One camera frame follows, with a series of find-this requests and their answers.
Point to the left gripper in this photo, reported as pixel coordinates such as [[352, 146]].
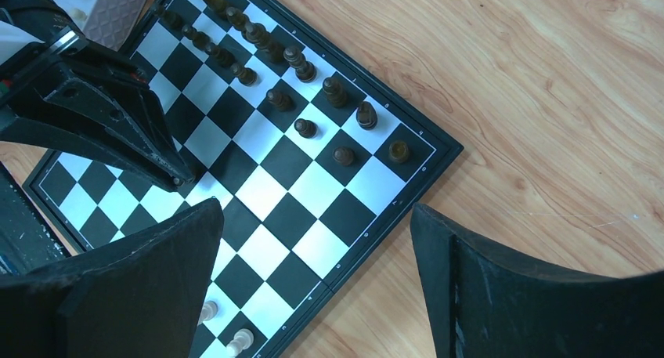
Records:
[[76, 96]]

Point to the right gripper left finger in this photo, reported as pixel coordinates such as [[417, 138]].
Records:
[[140, 296]]

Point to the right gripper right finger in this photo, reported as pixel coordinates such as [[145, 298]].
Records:
[[485, 299]]

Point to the black white chessboard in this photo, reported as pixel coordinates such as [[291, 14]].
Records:
[[297, 224]]

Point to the dark chess piece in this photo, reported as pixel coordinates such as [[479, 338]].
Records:
[[304, 70]]

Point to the white pawn on board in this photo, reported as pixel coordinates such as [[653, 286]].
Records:
[[242, 340]]

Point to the dark chess pawn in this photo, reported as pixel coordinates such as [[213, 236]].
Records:
[[305, 128], [344, 155]]

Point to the dark chess rook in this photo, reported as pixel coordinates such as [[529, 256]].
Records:
[[398, 151]]

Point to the dark chess knight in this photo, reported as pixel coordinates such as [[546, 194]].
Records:
[[366, 116]]

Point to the pink metal tin box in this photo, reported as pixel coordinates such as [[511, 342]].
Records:
[[108, 22]]

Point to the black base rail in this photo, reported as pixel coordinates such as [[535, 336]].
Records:
[[27, 241]]

